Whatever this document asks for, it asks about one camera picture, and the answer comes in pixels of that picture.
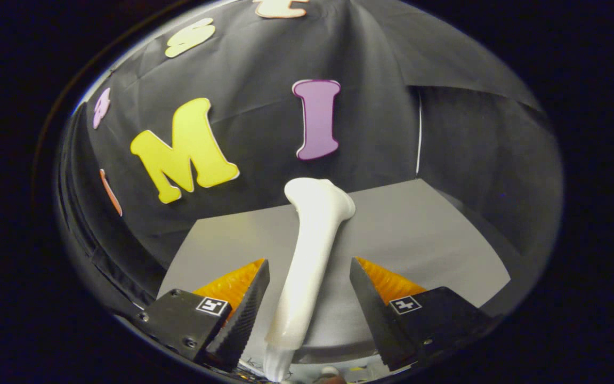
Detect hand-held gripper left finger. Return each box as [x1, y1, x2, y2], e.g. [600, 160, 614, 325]
[135, 259, 270, 373]

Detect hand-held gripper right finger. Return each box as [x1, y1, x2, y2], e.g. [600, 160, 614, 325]
[349, 257, 491, 372]

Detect white garment steamer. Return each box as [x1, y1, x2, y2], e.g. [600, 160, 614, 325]
[263, 178, 356, 382]

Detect grey cabinet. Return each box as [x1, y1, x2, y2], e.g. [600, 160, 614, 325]
[157, 179, 511, 364]

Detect black backdrop cloth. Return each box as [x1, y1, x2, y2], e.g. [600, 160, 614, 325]
[56, 0, 562, 321]

